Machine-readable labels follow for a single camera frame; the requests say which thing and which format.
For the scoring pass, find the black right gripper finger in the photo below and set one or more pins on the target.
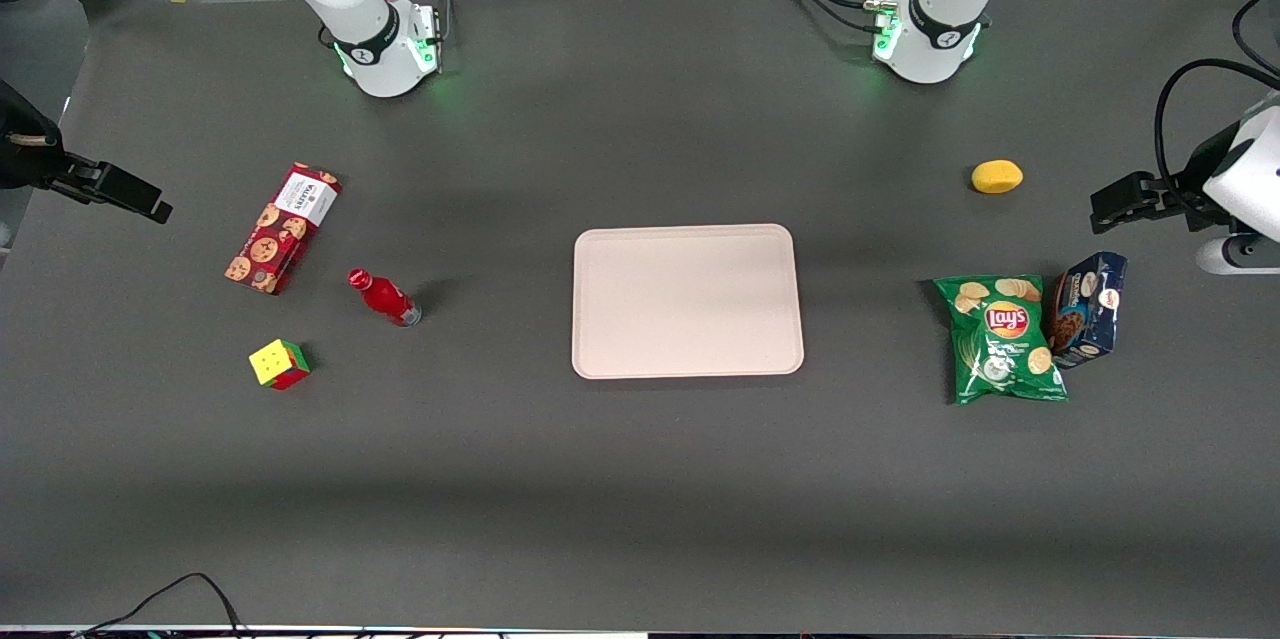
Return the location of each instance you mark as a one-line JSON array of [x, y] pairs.
[[120, 200], [115, 175]]

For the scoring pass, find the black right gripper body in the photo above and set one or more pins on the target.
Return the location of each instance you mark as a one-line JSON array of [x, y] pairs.
[[22, 151]]

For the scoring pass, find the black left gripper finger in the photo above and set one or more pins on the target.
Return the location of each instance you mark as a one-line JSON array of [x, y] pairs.
[[1125, 191], [1120, 217]]

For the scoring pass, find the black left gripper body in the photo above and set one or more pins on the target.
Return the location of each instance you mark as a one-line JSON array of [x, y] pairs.
[[1196, 168]]

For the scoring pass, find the red coke bottle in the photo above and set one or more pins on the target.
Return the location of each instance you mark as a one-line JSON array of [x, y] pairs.
[[385, 299]]

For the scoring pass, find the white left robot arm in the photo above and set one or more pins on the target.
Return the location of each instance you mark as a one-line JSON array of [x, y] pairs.
[[940, 39]]

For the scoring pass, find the beige plastic tray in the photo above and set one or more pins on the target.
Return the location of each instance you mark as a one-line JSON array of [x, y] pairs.
[[688, 301]]

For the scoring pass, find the blue cookie box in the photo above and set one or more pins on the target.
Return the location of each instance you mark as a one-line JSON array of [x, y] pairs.
[[1095, 309]]

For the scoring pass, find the yellow lemon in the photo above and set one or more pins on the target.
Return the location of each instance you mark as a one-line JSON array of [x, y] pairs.
[[997, 177]]

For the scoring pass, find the red cookie box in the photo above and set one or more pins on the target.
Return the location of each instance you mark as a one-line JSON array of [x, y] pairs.
[[280, 229]]

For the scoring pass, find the green chips bag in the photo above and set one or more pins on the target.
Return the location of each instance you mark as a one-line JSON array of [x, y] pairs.
[[1005, 344]]

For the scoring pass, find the colourful puzzle cube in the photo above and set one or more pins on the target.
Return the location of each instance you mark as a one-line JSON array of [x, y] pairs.
[[280, 364]]

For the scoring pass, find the dark grey table mat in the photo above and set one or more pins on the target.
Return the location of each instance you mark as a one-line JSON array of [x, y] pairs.
[[640, 479]]

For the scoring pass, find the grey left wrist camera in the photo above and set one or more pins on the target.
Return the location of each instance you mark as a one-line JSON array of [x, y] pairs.
[[1235, 255]]

